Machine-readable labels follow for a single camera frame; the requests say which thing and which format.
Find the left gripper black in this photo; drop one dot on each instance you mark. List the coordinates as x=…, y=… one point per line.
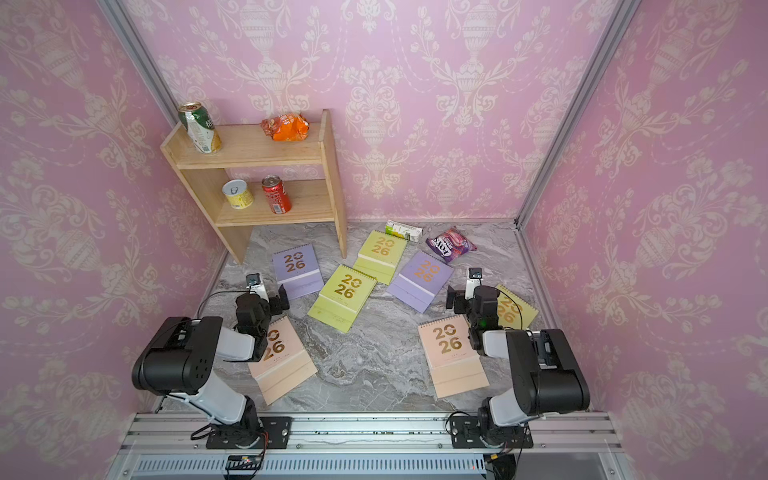
x=279, y=302

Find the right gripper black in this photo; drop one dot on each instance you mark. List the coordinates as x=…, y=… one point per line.
x=459, y=300

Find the purple calendar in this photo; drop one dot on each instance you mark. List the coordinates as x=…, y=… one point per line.
x=297, y=271
x=420, y=281

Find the pink calendar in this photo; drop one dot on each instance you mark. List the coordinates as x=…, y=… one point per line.
x=454, y=366
x=285, y=364

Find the green calendar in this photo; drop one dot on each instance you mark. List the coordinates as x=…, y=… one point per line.
x=514, y=312
x=342, y=298
x=380, y=255

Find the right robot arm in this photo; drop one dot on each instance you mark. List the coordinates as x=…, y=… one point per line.
x=546, y=377

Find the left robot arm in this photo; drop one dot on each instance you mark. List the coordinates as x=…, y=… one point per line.
x=178, y=363

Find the purple snack bag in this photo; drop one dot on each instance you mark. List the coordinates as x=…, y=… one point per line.
x=450, y=245

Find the green juice carton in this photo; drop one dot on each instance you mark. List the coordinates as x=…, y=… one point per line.
x=403, y=231

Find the green calendar back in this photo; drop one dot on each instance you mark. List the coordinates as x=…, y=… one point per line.
x=380, y=255

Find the red soda can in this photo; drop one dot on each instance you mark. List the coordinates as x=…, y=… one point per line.
x=276, y=195

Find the yellow tin can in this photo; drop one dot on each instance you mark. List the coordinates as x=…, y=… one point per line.
x=238, y=194

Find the wooden two-tier shelf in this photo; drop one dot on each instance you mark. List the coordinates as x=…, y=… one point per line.
x=245, y=146

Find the black electronics box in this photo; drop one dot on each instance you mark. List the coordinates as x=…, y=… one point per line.
x=240, y=466

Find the orange snack bag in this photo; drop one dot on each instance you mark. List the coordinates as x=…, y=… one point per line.
x=286, y=128

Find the green and white can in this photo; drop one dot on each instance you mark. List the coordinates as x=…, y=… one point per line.
x=199, y=127

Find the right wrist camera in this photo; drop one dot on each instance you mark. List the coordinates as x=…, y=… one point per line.
x=473, y=280

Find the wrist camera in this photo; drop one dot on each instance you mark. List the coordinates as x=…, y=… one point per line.
x=473, y=280
x=256, y=286

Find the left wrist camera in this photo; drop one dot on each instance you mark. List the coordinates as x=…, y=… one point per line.
x=256, y=286

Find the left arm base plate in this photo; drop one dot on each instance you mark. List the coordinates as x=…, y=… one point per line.
x=271, y=433

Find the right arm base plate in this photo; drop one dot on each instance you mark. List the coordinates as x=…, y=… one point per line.
x=472, y=432

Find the aluminium mounting rail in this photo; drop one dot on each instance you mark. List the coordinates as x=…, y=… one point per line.
x=408, y=445

